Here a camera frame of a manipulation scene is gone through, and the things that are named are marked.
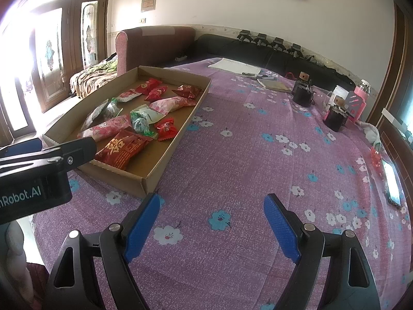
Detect small red cartoon snack packet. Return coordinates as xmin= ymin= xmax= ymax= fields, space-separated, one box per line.
xmin=154 ymin=118 xmax=179 ymax=142

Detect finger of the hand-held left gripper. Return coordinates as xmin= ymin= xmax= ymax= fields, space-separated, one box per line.
xmin=0 ymin=136 xmax=97 ymax=172
xmin=0 ymin=138 xmax=43 ymax=159

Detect red gold-emblem snack packet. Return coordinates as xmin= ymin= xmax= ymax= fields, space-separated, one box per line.
xmin=135 ymin=78 xmax=162 ymax=95

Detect white paper sheet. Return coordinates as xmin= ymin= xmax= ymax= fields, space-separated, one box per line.
xmin=207 ymin=57 xmax=261 ymax=75

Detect green clear candy packet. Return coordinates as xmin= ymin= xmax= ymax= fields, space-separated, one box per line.
xmin=132 ymin=118 xmax=159 ymax=140

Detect red crinkled snack packet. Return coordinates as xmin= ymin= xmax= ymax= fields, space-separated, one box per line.
xmin=172 ymin=84 xmax=202 ymax=99

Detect patterned blanket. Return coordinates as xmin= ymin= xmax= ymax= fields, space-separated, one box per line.
xmin=69 ymin=55 xmax=118 ymax=99

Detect brown cardboard box tray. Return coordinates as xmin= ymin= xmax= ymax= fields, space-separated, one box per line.
xmin=43 ymin=65 xmax=212 ymax=198

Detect clear green-edged snack packet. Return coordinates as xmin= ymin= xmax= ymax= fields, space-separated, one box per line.
xmin=102 ymin=98 xmax=124 ymax=119

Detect black canister pink trim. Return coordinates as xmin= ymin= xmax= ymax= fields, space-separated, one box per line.
xmin=323 ymin=95 xmax=351 ymax=132

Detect black sofa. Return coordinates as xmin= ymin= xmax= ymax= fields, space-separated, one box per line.
xmin=194 ymin=34 xmax=355 ymax=88

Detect grey board pink stripes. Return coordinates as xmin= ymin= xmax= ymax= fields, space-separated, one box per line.
xmin=345 ymin=91 xmax=367 ymax=118

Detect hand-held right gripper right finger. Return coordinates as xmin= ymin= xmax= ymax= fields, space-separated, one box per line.
xmin=264 ymin=193 xmax=381 ymax=310

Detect white green snack packet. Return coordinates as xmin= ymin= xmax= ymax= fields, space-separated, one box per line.
xmin=130 ymin=105 xmax=164 ymax=124

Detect brown wooden glass doors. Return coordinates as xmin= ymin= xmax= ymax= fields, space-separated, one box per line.
xmin=0 ymin=0 xmax=108 ymax=143

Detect white grey cloth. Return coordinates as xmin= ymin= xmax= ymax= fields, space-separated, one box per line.
xmin=360 ymin=121 xmax=383 ymax=146

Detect brown notebook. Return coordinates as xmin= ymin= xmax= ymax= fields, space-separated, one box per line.
xmin=257 ymin=78 xmax=292 ymax=94

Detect brown wooden frame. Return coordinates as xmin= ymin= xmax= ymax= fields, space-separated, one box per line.
xmin=368 ymin=5 xmax=413 ymax=175

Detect clear glass pitcher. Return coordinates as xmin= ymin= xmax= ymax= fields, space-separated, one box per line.
xmin=311 ymin=90 xmax=334 ymax=108

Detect pink thermos bottle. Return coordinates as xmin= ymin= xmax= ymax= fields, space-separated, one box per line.
xmin=353 ymin=79 xmax=370 ymax=123

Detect pink cartoon snack packet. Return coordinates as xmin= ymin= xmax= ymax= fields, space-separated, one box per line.
xmin=77 ymin=114 xmax=133 ymax=143
xmin=149 ymin=96 xmax=198 ymax=116

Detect smartphone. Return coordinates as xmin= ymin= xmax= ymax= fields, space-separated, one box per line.
xmin=381 ymin=160 xmax=402 ymax=207

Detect brown-red gold-print snack packet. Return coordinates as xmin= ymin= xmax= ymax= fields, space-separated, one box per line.
xmin=94 ymin=128 xmax=154 ymax=171

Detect maroon armchair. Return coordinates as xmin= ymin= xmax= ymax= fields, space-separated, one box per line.
xmin=115 ymin=26 xmax=196 ymax=76

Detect red plastic wrapper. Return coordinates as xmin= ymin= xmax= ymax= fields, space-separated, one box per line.
xmin=370 ymin=147 xmax=383 ymax=168

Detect red glossy cartoon snack packet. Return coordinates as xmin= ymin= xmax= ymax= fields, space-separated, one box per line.
xmin=144 ymin=86 xmax=168 ymax=102

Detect white flat box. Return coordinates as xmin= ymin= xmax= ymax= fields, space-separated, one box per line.
xmin=381 ymin=108 xmax=407 ymax=126

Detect white red-label snack packet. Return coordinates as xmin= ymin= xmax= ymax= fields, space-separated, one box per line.
xmin=115 ymin=89 xmax=143 ymax=103

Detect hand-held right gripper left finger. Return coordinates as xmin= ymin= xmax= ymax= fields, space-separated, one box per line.
xmin=45 ymin=193 xmax=161 ymax=310

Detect purple floral tablecloth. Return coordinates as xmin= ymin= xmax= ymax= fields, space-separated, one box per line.
xmin=32 ymin=57 xmax=413 ymax=310

